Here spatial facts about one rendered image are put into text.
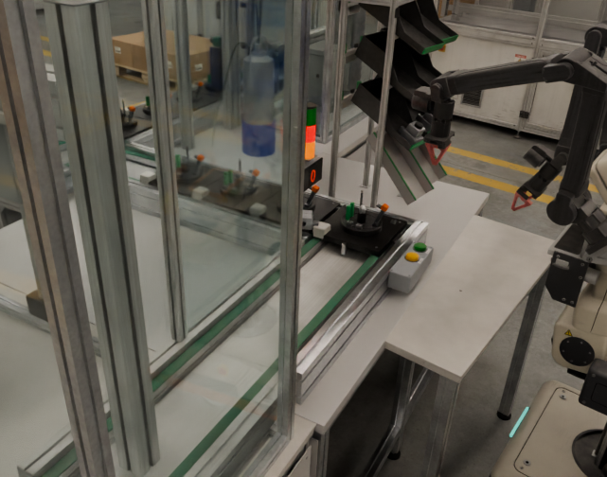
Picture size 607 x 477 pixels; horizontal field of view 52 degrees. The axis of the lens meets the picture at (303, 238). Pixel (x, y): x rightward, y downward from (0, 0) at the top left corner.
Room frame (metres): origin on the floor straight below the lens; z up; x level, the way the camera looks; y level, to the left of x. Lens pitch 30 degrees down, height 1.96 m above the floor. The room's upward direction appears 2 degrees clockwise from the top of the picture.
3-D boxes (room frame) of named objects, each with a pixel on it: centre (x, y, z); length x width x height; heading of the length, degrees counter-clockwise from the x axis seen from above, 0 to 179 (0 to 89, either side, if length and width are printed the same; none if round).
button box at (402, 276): (1.64, -0.34, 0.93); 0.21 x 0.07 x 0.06; 152
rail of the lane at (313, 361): (1.50, -0.20, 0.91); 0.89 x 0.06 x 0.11; 152
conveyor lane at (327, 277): (1.56, -0.03, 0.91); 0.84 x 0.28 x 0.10; 152
